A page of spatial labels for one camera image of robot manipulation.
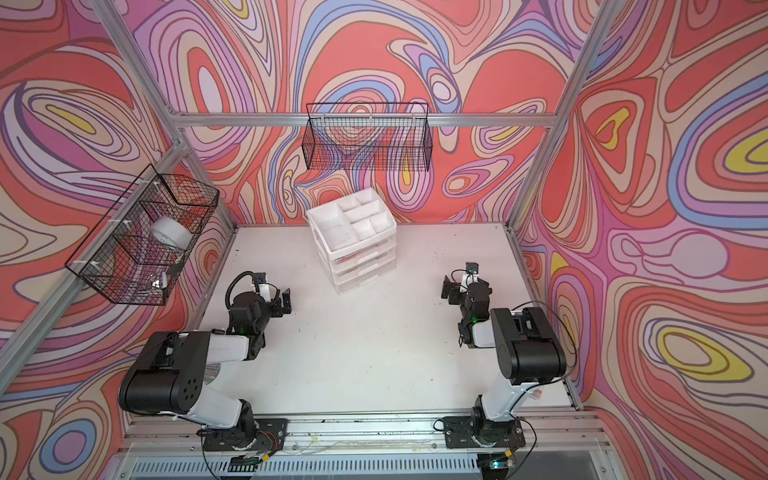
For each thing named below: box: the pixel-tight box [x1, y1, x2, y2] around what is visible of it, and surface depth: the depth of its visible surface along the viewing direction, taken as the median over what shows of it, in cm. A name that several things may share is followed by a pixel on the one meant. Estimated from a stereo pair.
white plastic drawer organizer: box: [306, 187, 397, 295], surface depth 93 cm
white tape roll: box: [150, 217, 194, 250], surface depth 76 cm
